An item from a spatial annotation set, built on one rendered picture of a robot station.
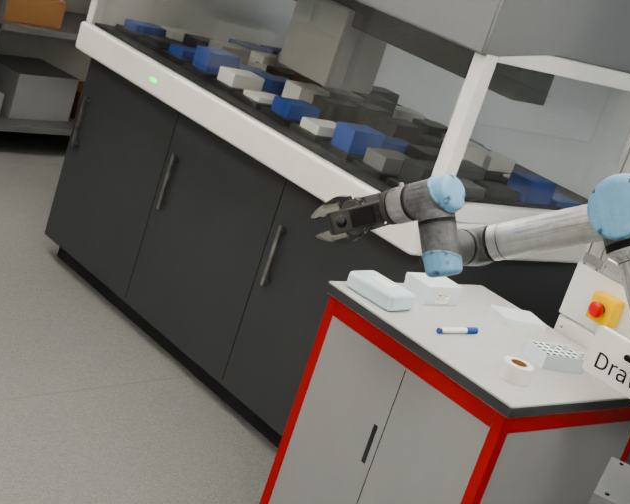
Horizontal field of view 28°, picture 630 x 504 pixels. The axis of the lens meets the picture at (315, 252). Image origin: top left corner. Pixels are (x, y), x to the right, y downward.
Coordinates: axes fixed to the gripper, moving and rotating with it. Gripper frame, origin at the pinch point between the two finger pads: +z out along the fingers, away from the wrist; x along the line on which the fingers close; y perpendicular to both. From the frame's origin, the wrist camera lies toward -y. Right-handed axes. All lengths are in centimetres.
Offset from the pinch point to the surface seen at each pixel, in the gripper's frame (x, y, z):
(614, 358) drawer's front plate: -45, 45, -35
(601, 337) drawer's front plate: -40, 47, -32
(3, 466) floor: -41, -18, 110
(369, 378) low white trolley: -38.3, 24.1, 17.5
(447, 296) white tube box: -26, 55, 12
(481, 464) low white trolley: -59, 17, -14
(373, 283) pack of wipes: -17.2, 32.0, 15.4
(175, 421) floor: -48, 49, 119
